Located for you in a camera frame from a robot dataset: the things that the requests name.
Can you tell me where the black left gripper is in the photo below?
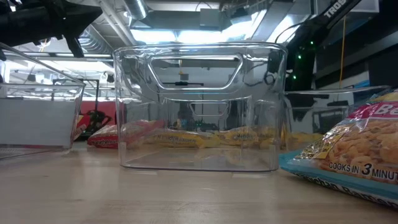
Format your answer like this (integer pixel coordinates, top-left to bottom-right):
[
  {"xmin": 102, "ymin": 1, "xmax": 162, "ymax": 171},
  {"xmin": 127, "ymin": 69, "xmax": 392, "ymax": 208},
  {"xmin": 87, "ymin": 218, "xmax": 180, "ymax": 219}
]
[{"xmin": 0, "ymin": 0, "xmax": 104, "ymax": 59}]

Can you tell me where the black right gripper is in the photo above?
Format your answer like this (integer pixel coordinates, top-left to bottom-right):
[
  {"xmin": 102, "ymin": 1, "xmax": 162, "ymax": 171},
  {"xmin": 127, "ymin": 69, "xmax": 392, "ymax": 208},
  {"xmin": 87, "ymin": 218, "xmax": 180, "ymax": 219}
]
[{"xmin": 267, "ymin": 49, "xmax": 282, "ymax": 77}]

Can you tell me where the clear plastic bin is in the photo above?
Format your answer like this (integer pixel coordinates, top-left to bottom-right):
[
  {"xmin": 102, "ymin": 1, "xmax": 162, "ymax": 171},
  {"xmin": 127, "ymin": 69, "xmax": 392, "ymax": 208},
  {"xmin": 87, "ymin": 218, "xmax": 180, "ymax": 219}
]
[
  {"xmin": 281, "ymin": 85, "xmax": 391, "ymax": 153},
  {"xmin": 0, "ymin": 42, "xmax": 86, "ymax": 160},
  {"xmin": 112, "ymin": 42, "xmax": 289, "ymax": 174}
]

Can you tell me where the red ramen noodle pack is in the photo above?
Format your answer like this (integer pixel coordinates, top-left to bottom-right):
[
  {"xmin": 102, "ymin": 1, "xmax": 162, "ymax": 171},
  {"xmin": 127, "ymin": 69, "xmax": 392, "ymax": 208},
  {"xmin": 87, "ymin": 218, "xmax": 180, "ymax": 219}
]
[
  {"xmin": 86, "ymin": 124, "xmax": 121, "ymax": 149},
  {"xmin": 120, "ymin": 119, "xmax": 165, "ymax": 147},
  {"xmin": 73, "ymin": 114, "xmax": 88, "ymax": 141}
]

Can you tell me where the blue beef ramen pack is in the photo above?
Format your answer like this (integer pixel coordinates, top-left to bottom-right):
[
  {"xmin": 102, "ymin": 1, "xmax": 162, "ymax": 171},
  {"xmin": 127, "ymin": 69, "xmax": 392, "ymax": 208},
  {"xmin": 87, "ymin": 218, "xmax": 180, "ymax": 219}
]
[{"xmin": 279, "ymin": 88, "xmax": 398, "ymax": 210}]

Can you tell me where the black machine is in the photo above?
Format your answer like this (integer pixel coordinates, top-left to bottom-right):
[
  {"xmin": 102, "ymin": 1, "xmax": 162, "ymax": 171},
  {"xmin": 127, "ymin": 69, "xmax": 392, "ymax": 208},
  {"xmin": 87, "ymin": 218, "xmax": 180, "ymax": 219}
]
[{"xmin": 83, "ymin": 108, "xmax": 113, "ymax": 135}]

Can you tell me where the grey ceiling box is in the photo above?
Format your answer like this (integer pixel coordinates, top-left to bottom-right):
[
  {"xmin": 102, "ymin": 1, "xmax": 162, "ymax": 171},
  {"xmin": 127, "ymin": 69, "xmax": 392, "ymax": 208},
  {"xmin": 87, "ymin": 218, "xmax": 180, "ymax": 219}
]
[{"xmin": 200, "ymin": 8, "xmax": 225, "ymax": 28}]

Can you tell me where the bright ceiling light panel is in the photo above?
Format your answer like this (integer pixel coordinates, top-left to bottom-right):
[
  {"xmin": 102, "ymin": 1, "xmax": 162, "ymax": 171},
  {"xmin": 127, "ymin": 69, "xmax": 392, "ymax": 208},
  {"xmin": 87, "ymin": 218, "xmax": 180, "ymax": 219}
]
[{"xmin": 129, "ymin": 28, "xmax": 224, "ymax": 44}]

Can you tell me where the white ceiling unit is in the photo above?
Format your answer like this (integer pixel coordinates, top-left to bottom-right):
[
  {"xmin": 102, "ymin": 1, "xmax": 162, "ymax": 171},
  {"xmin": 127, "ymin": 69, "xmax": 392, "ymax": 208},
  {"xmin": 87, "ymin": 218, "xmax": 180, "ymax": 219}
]
[{"xmin": 354, "ymin": 0, "xmax": 380, "ymax": 14}]

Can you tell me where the large corrugated air duct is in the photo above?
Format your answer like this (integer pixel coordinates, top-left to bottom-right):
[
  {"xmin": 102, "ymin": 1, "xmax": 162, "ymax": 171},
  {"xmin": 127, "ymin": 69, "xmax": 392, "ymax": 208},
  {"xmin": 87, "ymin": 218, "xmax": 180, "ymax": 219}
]
[{"xmin": 77, "ymin": 24, "xmax": 114, "ymax": 55}]

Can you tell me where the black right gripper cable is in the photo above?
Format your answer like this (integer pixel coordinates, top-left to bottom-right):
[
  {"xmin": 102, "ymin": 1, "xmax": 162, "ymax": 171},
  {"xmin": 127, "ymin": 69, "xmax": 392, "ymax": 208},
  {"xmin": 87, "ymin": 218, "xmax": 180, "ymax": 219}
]
[{"xmin": 244, "ymin": 21, "xmax": 307, "ymax": 88}]

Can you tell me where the yellow hanging cord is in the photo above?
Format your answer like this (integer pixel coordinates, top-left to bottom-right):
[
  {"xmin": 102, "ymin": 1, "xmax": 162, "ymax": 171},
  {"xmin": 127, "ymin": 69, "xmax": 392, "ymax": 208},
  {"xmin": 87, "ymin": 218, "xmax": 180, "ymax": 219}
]
[{"xmin": 338, "ymin": 15, "xmax": 348, "ymax": 90}]

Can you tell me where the silver round air duct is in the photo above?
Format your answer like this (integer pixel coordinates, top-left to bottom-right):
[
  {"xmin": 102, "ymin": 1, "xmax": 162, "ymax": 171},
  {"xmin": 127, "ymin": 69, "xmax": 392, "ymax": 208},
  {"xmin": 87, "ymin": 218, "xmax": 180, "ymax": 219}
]
[{"xmin": 123, "ymin": 0, "xmax": 150, "ymax": 20}]

